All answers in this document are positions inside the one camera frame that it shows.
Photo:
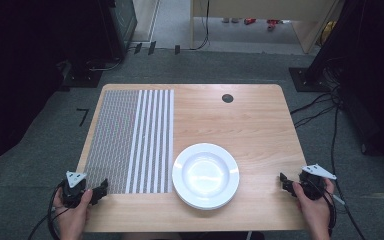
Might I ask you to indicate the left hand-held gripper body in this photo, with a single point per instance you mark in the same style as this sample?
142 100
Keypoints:
73 195

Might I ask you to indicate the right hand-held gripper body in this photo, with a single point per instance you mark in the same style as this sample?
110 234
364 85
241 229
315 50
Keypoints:
313 185

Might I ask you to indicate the person's left hand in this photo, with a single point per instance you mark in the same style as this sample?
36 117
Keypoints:
71 220

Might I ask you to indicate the person's right hand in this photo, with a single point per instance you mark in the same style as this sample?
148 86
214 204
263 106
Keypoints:
315 210

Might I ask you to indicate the grey striped placemat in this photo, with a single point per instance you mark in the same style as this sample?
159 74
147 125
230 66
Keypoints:
120 140

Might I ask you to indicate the white round plate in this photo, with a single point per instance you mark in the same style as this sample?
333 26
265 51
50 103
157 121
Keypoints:
205 176

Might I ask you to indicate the round black table grommet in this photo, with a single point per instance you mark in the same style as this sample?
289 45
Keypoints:
227 98

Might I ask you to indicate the yellow object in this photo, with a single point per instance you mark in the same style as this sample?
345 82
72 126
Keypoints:
327 31

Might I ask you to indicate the red tool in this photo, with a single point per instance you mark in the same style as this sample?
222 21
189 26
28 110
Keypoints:
272 23
249 21

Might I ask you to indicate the dark cabinet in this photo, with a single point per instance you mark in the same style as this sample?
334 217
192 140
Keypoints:
124 23

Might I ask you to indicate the light wooden desk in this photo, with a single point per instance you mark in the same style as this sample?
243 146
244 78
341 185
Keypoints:
263 8

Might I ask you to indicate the black stand base plate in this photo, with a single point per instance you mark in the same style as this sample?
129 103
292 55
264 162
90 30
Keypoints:
308 80
81 75

